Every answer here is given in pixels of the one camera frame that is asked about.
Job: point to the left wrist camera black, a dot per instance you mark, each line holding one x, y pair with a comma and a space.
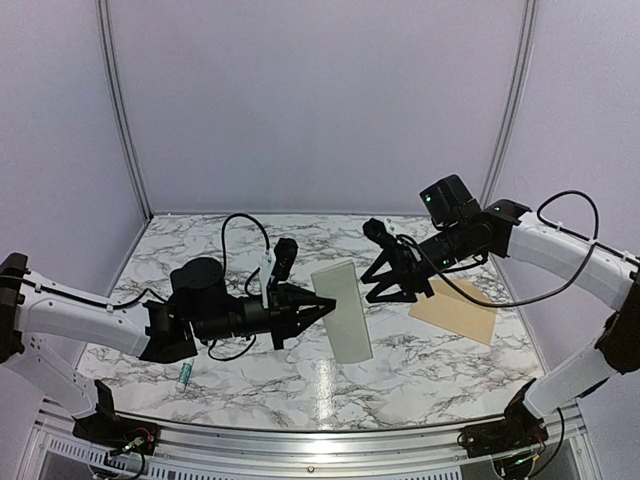
285, 252

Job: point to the brown kraft paper envelope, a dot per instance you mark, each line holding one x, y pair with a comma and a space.
448, 310

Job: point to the white green glue stick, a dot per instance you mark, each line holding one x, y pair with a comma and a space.
185, 374

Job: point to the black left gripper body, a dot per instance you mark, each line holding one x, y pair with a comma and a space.
223, 325

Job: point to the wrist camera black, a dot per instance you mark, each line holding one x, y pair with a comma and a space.
285, 252
448, 201

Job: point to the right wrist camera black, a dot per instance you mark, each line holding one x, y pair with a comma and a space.
448, 201

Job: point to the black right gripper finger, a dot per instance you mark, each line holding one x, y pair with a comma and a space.
382, 272
388, 292

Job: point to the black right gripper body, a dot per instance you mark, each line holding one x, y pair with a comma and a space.
413, 269

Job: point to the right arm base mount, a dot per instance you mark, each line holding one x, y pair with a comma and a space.
498, 437

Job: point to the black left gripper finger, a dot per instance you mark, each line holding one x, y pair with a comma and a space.
307, 316
300, 297

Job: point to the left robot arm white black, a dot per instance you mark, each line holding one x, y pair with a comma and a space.
151, 331

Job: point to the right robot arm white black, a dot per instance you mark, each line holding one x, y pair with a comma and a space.
556, 328

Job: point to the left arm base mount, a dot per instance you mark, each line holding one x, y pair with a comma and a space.
105, 427

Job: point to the cream letter paper sheet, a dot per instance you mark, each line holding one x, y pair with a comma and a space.
346, 325

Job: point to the aluminium table front rail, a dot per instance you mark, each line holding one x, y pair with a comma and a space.
192, 451

